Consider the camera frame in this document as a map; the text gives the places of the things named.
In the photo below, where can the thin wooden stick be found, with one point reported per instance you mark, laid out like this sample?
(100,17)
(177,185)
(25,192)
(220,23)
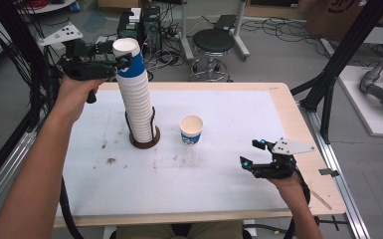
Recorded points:
(321,200)

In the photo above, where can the wooden desk with white legs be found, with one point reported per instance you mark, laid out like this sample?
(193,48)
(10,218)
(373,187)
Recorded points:
(186,40)

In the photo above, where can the white platform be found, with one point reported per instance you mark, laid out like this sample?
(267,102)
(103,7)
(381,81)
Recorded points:
(364,109)

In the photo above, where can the black metal frame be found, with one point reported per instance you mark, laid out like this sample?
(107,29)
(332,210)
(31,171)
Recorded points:
(13,49)
(344,49)

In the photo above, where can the blue and white paper cup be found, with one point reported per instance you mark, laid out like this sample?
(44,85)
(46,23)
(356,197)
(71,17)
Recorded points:
(191,131)
(131,68)

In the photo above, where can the white table mat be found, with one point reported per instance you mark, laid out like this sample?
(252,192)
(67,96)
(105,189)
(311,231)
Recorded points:
(212,182)

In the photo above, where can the black round stool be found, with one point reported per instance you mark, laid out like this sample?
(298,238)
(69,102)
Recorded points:
(212,40)

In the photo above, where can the small metal bracket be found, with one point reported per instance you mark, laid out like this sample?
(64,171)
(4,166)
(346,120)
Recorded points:
(328,172)

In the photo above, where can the person's right hand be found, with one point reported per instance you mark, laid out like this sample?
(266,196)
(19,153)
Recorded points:
(288,186)

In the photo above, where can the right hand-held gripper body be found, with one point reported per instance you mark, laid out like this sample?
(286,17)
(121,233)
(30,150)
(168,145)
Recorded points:
(275,169)

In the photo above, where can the large cardboard box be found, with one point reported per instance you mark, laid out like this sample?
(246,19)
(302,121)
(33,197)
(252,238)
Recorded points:
(335,16)

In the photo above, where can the small white box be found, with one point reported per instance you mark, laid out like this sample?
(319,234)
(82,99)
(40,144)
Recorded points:
(135,15)

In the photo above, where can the aluminium rail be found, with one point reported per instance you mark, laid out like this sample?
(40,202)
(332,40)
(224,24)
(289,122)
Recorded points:
(341,186)
(3,176)

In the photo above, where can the person's left hand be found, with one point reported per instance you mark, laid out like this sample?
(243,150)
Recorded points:
(71,96)

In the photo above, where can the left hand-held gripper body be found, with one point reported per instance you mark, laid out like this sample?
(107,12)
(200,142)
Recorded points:
(86,69)

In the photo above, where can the stack of white paper cups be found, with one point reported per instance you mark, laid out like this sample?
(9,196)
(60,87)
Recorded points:
(139,109)

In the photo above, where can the cup holder with brown base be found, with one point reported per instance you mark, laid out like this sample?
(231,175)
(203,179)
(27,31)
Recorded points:
(146,145)

